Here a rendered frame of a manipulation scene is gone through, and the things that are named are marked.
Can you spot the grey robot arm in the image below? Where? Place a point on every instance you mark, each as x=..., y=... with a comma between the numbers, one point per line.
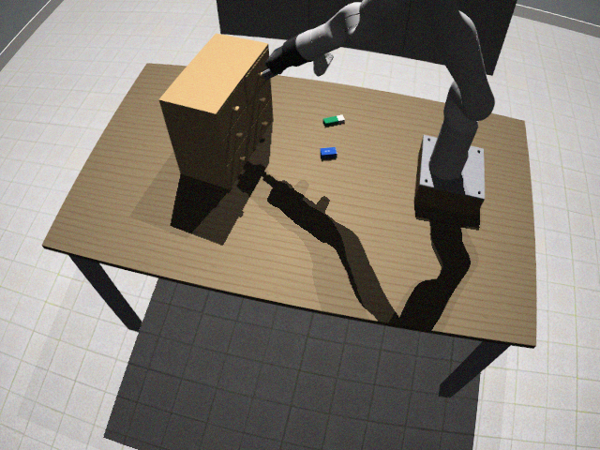
x=458, y=45

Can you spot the small wooden chest of drawers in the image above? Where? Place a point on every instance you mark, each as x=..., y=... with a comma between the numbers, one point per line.
x=191, y=104

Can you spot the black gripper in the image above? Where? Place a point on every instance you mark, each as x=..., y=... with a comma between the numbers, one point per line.
x=296, y=52

